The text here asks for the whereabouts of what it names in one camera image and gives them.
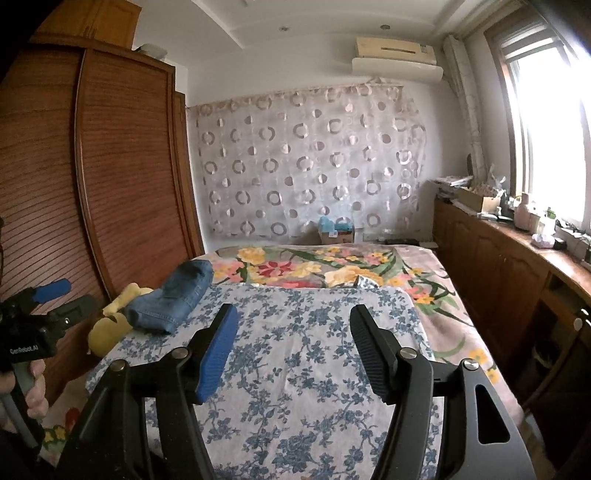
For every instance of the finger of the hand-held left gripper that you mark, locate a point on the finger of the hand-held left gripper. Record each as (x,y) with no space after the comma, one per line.
(51,288)
(78,305)

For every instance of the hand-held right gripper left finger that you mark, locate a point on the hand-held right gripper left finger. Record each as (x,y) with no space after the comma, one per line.
(214,355)

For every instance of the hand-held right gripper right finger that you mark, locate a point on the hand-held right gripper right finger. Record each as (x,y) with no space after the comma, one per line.
(369,350)

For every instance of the blue denim pants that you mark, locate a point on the blue denim pants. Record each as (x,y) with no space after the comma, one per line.
(175,295)

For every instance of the person's left hand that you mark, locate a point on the person's left hand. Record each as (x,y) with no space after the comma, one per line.
(37,392)

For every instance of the yellow plush toy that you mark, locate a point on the yellow plush toy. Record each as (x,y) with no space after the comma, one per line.
(108,332)

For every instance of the floral floor rug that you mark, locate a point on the floral floor rug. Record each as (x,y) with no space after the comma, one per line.
(64,424)

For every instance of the colourful floral blanket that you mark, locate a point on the colourful floral blanket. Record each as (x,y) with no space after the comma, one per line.
(300,267)

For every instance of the small cardboard box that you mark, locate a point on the small cardboard box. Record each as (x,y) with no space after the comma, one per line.
(337,236)

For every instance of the brown wooden wardrobe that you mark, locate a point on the brown wooden wardrobe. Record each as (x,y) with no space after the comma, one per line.
(124,161)

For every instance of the brown wooden cabinet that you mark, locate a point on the brown wooden cabinet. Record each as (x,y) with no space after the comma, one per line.
(498,267)

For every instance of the stack of papers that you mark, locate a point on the stack of papers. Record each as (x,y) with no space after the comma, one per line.
(450,187)

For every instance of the open cardboard box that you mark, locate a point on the open cardboard box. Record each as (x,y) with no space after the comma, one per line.
(478,199)

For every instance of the sheer curtain with circle print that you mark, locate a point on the sheer curtain with circle print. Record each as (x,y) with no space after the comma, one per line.
(314,161)

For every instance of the pink bottle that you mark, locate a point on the pink bottle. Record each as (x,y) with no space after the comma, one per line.
(521,214)

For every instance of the crumpled white plastic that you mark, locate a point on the crumpled white plastic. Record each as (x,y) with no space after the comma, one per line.
(494,177)

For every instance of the grey bundle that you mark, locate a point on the grey bundle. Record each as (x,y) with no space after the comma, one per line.
(152,50)

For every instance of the white wrapped pipe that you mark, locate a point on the white wrapped pipe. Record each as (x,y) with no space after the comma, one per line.
(466,101)

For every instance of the window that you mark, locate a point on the window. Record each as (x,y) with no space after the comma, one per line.
(549,138)

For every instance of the white wall air conditioner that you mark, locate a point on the white wall air conditioner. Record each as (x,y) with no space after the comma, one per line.
(397,60)

